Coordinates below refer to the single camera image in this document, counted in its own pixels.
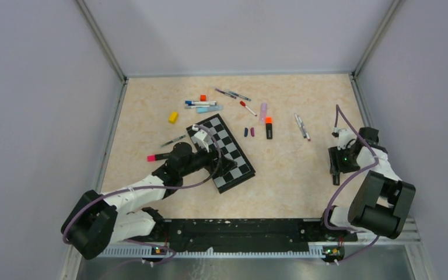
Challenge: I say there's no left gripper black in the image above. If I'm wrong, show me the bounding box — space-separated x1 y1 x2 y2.
180 141 237 177

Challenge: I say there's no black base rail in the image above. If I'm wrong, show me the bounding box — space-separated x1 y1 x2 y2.
133 218 358 253

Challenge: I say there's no black highlighter orange cap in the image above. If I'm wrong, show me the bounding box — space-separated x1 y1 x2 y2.
265 117 273 139

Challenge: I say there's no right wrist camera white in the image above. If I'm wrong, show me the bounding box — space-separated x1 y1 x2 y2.
332 128 357 151

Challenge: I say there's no black highlighter blue tip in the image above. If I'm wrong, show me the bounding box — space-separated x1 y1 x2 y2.
332 174 340 186

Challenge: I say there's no black highlighter pink cap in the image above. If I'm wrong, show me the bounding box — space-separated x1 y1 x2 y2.
146 153 170 162

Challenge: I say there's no white marker red cap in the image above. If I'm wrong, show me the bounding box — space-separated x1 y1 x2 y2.
240 101 257 117

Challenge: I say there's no black white chessboard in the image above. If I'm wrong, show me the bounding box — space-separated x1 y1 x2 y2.
197 114 256 193

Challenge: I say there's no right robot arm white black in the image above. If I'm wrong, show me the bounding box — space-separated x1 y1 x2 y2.
318 127 416 240

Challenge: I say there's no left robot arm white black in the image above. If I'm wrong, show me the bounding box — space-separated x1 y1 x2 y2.
61 143 237 260

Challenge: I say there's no black gel pen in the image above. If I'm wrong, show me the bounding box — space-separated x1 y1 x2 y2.
160 135 186 148

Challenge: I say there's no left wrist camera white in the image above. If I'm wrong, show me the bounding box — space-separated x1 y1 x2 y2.
191 124 210 152

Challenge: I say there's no white marker magenta end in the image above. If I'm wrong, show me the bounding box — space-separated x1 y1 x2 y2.
297 116 311 142

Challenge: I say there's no light blue eraser bar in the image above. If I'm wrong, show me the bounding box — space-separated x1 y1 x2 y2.
196 105 223 114

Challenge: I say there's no thin dark pen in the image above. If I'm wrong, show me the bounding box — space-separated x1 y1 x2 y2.
214 88 237 99

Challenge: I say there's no pale purple highlighter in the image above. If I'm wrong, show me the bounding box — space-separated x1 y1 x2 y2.
259 102 267 125

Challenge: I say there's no yellow block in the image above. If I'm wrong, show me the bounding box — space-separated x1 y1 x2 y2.
168 111 179 124

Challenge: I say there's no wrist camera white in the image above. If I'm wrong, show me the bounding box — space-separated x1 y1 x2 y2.
191 124 210 152
332 128 357 151

